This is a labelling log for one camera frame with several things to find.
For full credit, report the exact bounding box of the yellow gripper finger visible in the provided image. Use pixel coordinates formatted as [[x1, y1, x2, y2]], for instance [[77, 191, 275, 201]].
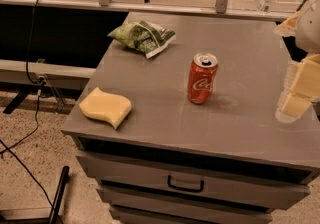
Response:
[[275, 53, 320, 123], [274, 12, 299, 37]]

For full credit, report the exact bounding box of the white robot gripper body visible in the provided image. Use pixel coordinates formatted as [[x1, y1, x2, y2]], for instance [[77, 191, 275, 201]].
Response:
[[295, 0, 320, 53]]

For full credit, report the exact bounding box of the red coke can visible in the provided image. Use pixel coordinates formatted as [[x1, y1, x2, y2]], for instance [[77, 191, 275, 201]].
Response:
[[187, 53, 218, 104]]

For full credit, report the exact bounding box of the grey drawer cabinet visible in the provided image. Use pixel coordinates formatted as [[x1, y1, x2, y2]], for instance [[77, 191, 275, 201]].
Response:
[[63, 14, 320, 224]]

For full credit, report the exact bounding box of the green chip bag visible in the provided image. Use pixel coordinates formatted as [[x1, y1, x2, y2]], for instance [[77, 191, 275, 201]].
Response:
[[108, 20, 176, 59]]

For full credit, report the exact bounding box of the yellow sponge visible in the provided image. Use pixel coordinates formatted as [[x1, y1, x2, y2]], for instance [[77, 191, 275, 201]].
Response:
[[79, 87, 132, 129]]

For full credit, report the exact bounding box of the black metal stand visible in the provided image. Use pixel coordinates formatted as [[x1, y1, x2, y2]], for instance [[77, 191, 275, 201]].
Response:
[[0, 166, 70, 224]]

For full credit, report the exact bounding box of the black drawer handle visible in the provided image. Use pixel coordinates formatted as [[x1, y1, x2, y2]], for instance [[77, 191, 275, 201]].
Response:
[[167, 175, 205, 193]]

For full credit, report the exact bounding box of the black power cable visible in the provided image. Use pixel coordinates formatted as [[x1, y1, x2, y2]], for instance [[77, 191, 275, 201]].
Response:
[[0, 0, 64, 224]]

